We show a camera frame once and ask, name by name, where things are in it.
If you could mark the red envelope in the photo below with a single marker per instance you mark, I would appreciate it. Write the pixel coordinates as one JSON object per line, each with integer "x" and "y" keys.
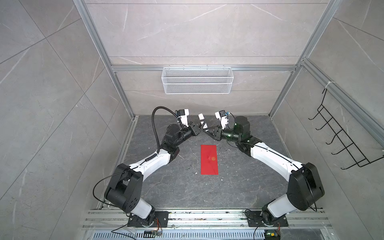
{"x": 209, "y": 160}

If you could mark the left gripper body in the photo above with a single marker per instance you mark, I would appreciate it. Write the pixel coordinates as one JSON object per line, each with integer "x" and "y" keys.
{"x": 194, "y": 132}

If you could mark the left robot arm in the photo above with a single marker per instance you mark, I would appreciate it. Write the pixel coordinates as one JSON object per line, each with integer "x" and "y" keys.
{"x": 125, "y": 187}

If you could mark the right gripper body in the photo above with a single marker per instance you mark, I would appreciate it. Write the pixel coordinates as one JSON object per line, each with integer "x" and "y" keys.
{"x": 220, "y": 134}

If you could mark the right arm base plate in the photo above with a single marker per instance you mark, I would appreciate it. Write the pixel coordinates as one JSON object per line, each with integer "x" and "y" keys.
{"x": 260, "y": 219}

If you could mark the white glue stick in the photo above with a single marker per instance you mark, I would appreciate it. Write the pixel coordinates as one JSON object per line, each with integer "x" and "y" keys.
{"x": 202, "y": 119}

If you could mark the black wire hook rack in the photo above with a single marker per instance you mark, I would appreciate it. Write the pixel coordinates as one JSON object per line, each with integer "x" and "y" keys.
{"x": 340, "y": 134}

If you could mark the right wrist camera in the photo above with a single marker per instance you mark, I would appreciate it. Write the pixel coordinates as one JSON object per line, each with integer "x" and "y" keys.
{"x": 223, "y": 118}

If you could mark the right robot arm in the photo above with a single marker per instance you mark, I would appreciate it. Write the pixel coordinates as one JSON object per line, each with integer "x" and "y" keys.
{"x": 305, "y": 187}

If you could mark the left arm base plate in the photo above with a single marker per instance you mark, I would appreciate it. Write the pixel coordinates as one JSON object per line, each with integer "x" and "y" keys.
{"x": 154, "y": 220}

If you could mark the grey slotted cable duct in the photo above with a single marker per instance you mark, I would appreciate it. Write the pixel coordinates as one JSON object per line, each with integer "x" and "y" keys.
{"x": 182, "y": 235}

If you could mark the white wire mesh basket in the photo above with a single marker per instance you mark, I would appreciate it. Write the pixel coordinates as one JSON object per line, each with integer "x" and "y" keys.
{"x": 197, "y": 80}

